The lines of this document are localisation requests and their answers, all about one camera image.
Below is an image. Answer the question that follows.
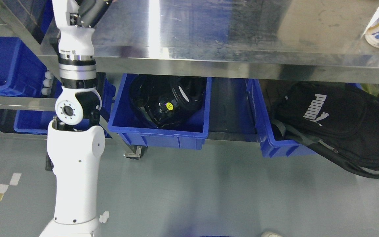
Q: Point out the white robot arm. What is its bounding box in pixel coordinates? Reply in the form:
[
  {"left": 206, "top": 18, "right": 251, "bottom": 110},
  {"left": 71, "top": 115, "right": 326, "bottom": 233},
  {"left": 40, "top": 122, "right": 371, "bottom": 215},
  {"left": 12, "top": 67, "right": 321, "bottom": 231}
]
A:
[{"left": 40, "top": 53, "right": 105, "bottom": 237}]

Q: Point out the black helmet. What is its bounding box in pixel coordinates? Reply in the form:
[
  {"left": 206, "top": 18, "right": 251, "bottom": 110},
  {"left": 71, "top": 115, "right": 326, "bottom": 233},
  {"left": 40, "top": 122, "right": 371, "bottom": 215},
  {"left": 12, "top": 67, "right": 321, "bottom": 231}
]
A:
[{"left": 128, "top": 74, "right": 207, "bottom": 129}]

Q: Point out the blue bin far left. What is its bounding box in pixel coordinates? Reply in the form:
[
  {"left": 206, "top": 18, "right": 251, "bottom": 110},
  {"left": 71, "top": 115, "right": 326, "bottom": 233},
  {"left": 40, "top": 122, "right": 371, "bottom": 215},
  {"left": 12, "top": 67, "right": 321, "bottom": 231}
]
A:
[{"left": 0, "top": 37, "right": 47, "bottom": 97}]

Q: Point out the blue bin lower left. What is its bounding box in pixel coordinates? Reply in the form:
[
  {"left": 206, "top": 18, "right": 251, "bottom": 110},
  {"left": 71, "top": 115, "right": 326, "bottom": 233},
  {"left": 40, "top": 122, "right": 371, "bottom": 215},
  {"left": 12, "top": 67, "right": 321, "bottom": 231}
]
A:
[{"left": 13, "top": 79, "right": 116, "bottom": 135}]

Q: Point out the blue bin under backpack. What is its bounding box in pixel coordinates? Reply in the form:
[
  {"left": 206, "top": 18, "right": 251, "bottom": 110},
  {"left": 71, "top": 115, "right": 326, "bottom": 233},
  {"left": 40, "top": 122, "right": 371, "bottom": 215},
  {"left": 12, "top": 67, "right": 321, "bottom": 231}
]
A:
[{"left": 246, "top": 79, "right": 316, "bottom": 158}]

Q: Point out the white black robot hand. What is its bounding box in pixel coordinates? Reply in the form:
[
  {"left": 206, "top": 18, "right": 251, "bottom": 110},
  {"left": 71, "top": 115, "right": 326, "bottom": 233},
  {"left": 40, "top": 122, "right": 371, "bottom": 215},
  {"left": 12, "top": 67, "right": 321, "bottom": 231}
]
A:
[{"left": 52, "top": 0, "right": 114, "bottom": 61}]

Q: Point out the black Puma backpack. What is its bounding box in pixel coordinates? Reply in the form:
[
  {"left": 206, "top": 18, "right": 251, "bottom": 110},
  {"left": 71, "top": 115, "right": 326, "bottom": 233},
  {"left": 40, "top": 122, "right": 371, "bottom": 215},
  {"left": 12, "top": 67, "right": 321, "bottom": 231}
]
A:
[{"left": 270, "top": 82, "right": 379, "bottom": 179}]

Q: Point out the blue bin with helmet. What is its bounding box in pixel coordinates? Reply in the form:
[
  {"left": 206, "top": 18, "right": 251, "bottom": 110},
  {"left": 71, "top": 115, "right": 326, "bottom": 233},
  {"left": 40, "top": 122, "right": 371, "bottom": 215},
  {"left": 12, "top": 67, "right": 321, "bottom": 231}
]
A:
[{"left": 108, "top": 74, "right": 213, "bottom": 150}]

